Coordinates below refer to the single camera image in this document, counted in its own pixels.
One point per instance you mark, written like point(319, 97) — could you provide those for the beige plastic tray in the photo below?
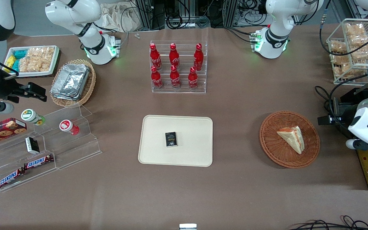
point(158, 153)

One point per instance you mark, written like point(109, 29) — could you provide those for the teal snack packet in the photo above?
point(20, 53)
point(15, 66)

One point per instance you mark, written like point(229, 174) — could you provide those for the green lid cup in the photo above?
point(30, 116)

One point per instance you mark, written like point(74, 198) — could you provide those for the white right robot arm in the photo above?
point(91, 41)

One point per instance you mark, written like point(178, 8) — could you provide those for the round brown wicker basket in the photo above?
point(276, 151)

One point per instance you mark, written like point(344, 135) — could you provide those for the red cookie box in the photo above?
point(2, 131)

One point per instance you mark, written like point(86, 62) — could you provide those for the small black card box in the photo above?
point(171, 139)

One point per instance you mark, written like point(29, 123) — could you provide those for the yellow snack packet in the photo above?
point(10, 62)

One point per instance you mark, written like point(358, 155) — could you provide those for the black and white small box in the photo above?
point(32, 145)

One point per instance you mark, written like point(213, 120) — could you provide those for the aluminium foil tray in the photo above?
point(63, 96)
point(70, 80)

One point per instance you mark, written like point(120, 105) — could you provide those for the white rectangular snack tray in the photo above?
point(54, 65)

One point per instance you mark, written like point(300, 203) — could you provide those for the snickers chocolate bar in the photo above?
point(38, 162)
point(11, 178)

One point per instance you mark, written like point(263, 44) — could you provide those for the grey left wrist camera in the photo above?
point(350, 144)

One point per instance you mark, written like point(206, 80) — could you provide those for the red lid cup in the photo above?
point(67, 126)

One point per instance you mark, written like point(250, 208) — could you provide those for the clear acrylic bottle rack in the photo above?
point(184, 88)

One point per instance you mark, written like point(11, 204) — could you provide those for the white box with dark edge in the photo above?
point(187, 226)

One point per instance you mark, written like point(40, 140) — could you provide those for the clear acrylic stepped shelf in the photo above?
point(75, 150)

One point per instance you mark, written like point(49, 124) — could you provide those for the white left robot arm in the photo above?
point(276, 35)

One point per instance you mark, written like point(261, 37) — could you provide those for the triangular sandwich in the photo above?
point(294, 140)

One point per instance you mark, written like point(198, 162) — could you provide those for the oval light wicker basket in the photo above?
point(89, 86)

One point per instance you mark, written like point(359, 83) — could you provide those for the beige cloth bag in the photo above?
point(117, 17)

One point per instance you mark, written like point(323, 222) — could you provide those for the wrapped fried snack pack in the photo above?
point(361, 52)
point(355, 28)
point(340, 58)
point(338, 47)
point(359, 39)
point(343, 71)

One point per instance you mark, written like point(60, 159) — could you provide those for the rice cracker bag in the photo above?
point(29, 62)
point(46, 57)

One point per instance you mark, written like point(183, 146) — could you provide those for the aluminium profile frame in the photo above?
point(144, 14)
point(230, 12)

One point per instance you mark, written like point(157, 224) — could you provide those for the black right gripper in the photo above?
point(5, 87)

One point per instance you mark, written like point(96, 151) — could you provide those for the red cola bottle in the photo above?
point(192, 80)
point(198, 57)
point(174, 57)
point(174, 78)
point(155, 57)
point(156, 79)

